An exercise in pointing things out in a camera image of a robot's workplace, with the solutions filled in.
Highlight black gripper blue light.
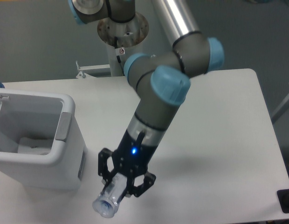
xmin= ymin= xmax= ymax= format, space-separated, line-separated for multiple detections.
xmin=98 ymin=131 xmax=157 ymax=197

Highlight clear plastic water bottle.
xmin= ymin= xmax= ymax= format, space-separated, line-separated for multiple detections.
xmin=92 ymin=173 xmax=127 ymax=218

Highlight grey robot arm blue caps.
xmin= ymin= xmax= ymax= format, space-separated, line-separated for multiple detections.
xmin=98 ymin=0 xmax=224 ymax=198

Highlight white plastic trash can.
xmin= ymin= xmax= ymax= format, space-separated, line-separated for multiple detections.
xmin=0 ymin=88 xmax=87 ymax=190

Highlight black clamp at table corner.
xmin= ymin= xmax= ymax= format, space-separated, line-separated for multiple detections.
xmin=277 ymin=189 xmax=289 ymax=214

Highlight white left base bracket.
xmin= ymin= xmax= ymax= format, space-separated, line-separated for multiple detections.
xmin=76 ymin=61 xmax=111 ymax=79

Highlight black cable on pedestal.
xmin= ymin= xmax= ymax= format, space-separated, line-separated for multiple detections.
xmin=113 ymin=36 xmax=127 ymax=77

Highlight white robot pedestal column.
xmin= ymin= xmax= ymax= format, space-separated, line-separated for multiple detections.
xmin=97 ymin=13 xmax=149 ymax=77

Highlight white frame at right edge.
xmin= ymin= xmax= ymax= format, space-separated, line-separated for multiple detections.
xmin=271 ymin=93 xmax=289 ymax=124

